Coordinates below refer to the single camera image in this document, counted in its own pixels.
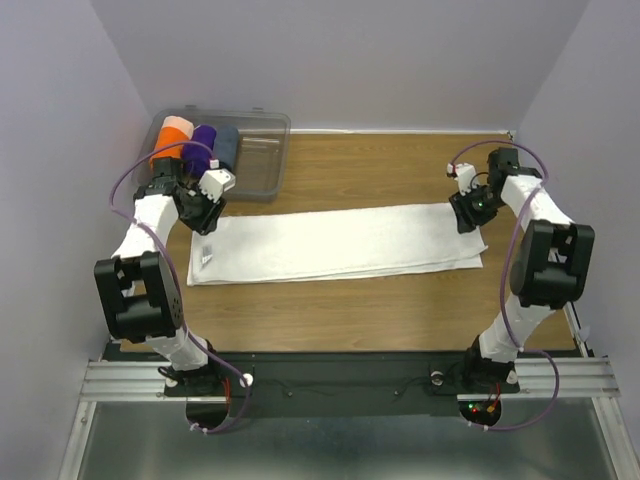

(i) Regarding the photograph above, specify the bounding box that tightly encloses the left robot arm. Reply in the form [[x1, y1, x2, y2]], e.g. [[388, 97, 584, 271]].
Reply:
[[94, 154, 235, 394]]

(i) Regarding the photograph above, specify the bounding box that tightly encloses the white towel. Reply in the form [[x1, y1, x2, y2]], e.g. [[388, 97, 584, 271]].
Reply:
[[187, 203, 487, 287]]

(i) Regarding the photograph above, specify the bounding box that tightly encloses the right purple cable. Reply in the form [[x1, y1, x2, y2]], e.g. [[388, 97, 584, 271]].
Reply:
[[449, 140, 561, 432]]

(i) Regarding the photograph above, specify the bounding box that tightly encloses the clear plastic bin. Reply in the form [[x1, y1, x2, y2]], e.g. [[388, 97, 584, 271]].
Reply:
[[139, 105, 291, 203]]

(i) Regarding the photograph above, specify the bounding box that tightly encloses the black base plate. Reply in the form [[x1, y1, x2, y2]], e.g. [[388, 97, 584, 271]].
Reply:
[[159, 351, 519, 419]]

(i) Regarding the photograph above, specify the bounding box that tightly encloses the purple rolled towel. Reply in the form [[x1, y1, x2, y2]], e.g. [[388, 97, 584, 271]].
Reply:
[[181, 124, 217, 177]]

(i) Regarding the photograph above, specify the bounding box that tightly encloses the orange rolled towel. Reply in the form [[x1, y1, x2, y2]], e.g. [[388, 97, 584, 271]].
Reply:
[[149, 115, 195, 165]]

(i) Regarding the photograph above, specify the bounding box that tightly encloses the purple cable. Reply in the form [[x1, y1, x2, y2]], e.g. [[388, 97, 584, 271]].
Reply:
[[449, 140, 561, 432], [108, 141, 252, 435]]

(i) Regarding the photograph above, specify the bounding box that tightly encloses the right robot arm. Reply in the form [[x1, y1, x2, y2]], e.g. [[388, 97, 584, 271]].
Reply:
[[447, 141, 595, 390]]

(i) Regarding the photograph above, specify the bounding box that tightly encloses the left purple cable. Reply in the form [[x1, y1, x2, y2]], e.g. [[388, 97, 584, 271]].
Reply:
[[108, 141, 252, 435]]

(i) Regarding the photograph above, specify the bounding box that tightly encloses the grey rolled towel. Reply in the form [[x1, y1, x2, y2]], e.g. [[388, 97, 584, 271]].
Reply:
[[213, 125, 239, 173]]

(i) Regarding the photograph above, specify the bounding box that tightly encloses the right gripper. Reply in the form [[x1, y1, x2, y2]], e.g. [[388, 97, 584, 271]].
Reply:
[[448, 182, 506, 234]]

